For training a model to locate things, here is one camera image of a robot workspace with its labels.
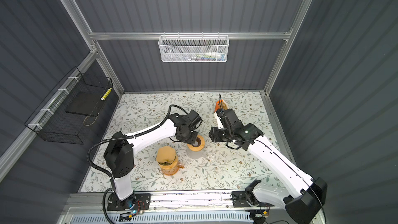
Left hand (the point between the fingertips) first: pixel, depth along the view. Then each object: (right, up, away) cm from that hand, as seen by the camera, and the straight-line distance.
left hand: (193, 140), depth 85 cm
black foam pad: (-54, +21, -7) cm, 59 cm away
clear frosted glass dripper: (+1, -8, 0) cm, 8 cm away
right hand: (+11, +5, -11) cm, 16 cm away
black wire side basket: (-59, +15, -13) cm, 62 cm away
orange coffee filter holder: (+17, +21, +16) cm, 31 cm away
